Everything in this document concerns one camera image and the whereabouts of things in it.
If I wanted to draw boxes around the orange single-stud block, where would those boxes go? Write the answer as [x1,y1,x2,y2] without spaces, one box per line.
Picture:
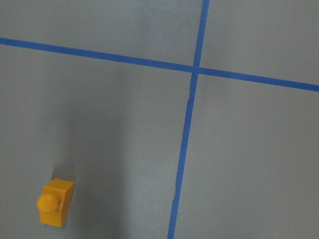
[37,178,75,228]

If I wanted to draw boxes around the blue tape grid lines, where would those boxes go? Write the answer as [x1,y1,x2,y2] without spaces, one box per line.
[0,0,319,239]

